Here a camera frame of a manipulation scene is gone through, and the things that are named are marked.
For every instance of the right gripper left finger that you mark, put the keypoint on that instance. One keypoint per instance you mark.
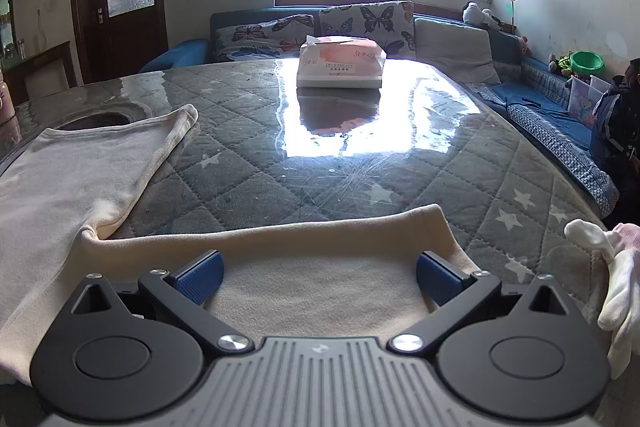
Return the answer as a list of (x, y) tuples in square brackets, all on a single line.
[(128, 351)]

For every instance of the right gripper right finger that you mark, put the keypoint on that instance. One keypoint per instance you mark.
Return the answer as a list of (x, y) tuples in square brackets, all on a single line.
[(510, 352)]

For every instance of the cream white shirt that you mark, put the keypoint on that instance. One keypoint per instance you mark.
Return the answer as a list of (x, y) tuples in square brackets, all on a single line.
[(100, 201)]

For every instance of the white pink small garment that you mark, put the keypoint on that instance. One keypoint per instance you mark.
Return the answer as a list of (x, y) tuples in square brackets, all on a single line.
[(619, 315)]

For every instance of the child in dark jacket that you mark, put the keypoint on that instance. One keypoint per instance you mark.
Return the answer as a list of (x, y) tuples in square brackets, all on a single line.
[(614, 142)]

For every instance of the blue sofa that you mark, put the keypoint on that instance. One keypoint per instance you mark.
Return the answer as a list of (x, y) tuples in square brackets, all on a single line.
[(556, 112)]

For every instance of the clear plastic storage box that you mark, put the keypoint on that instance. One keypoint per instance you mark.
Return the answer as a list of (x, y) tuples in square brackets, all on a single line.
[(584, 97)]

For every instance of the pink cartoon cup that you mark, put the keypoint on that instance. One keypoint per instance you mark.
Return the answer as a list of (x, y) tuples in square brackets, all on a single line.
[(7, 110)]

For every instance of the green plastic basin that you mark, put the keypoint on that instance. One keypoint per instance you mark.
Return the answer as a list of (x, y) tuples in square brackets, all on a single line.
[(586, 63)]

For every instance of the grey plain cushion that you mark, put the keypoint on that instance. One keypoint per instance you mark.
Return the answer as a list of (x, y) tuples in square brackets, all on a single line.
[(462, 53)]

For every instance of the white plush toy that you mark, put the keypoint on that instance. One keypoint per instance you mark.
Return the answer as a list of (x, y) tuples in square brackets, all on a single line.
[(473, 15)]

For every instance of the butterfly cushion left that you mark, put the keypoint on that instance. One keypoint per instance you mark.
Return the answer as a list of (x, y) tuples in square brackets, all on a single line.
[(280, 38)]

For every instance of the butterfly cushion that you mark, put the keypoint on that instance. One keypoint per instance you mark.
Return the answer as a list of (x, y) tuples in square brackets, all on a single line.
[(280, 38), (390, 24)]

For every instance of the tissue pack white pink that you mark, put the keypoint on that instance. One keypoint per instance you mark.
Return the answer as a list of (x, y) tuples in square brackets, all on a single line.
[(340, 62)]

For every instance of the butterfly cushion right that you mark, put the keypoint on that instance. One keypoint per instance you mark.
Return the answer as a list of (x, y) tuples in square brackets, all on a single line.
[(390, 24)]

